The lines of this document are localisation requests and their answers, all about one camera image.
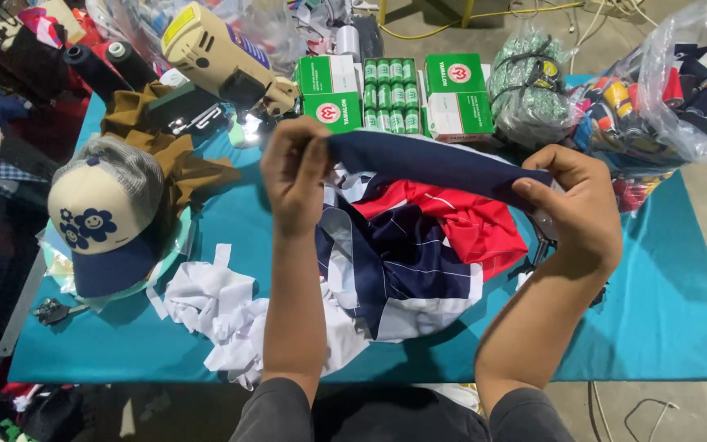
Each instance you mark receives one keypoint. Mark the navy blue fabric piece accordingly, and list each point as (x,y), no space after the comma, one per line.
(427,163)

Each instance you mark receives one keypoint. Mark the clear bag of fabric pieces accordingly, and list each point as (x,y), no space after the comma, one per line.
(685,104)

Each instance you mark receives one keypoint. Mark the black thread cone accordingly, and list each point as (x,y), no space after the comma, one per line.
(129,61)
(92,70)

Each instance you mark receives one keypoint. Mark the green white thread box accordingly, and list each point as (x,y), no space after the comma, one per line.
(461,116)
(332,112)
(455,73)
(329,75)

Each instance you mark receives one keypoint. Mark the black scissors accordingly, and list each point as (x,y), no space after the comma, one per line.
(544,236)

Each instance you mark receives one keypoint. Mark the metal ruler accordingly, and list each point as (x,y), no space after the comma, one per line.
(19,307)

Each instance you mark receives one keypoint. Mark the person's right hand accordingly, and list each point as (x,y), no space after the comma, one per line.
(580,215)

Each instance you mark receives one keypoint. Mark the small black thread snips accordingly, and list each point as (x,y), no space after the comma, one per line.
(53,310)

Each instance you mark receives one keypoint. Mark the teal table cloth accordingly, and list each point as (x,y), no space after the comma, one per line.
(636,307)

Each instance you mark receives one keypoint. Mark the cream navy flower cap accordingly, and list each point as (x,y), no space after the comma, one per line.
(99,221)

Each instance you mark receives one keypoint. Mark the group of green thread spools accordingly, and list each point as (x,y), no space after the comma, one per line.
(391,95)

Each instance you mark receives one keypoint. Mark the white thread cone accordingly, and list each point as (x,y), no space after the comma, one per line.
(348,42)

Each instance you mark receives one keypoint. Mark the pile of navy red white fabric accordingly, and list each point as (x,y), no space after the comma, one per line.
(421,258)

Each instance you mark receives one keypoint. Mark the person's left hand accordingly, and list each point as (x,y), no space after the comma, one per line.
(295,178)

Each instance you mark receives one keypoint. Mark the yellow metal frame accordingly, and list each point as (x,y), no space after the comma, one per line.
(427,11)

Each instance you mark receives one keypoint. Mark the pile of white fabric scraps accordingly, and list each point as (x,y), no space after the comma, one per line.
(218,307)

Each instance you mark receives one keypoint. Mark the bag of green mesh bundle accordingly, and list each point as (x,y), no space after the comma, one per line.
(528,92)

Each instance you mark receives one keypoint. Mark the beige electric cloth cutter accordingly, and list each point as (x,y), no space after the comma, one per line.
(218,55)

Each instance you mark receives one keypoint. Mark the person's grey shirt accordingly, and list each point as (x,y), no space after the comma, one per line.
(390,414)

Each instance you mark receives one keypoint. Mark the brown fabric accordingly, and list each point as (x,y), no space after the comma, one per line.
(175,153)

